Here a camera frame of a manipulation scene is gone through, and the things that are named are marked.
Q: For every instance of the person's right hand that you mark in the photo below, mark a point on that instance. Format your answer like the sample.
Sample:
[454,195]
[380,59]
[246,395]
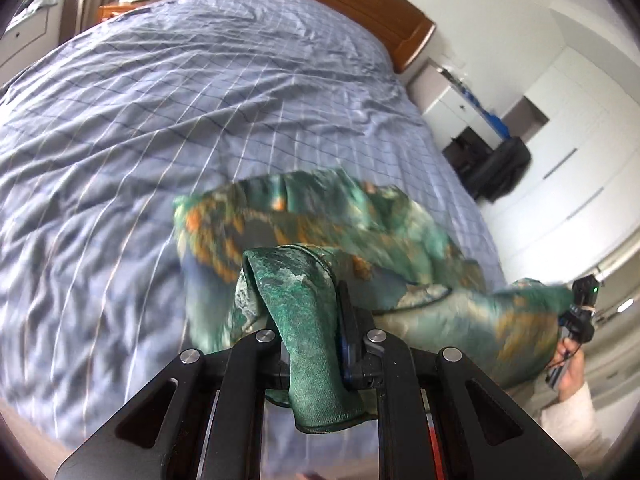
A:
[571,370]

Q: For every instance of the person's right forearm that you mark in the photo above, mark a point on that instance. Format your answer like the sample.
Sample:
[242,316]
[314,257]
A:
[575,425]

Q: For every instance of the white desk with drawers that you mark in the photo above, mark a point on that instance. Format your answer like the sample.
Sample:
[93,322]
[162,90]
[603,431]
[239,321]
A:
[445,100]

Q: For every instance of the pale crumpled cloth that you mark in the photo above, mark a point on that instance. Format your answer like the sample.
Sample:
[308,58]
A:
[31,4]

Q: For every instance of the blue plastic item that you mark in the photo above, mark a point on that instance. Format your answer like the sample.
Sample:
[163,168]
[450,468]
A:
[499,125]

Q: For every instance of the wooden nightstand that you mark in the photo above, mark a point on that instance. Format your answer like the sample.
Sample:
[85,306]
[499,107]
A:
[115,10]

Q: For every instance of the white dresser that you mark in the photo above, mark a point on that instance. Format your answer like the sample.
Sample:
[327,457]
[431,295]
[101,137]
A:
[25,40]

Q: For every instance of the black jacket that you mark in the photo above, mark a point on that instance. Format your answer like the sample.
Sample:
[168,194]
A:
[500,167]

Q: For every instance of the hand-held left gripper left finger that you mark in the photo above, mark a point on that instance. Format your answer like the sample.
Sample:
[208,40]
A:
[267,355]

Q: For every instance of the blue checked bed blanket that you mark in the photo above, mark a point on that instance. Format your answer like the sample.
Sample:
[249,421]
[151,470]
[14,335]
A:
[150,135]

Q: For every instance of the green printed jacket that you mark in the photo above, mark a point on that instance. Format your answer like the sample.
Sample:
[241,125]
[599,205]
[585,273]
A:
[320,310]

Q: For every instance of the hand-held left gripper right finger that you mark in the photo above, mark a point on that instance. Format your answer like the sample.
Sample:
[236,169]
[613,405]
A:
[352,340]

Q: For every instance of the white wardrobe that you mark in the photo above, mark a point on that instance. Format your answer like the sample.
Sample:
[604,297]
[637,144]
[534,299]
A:
[565,160]

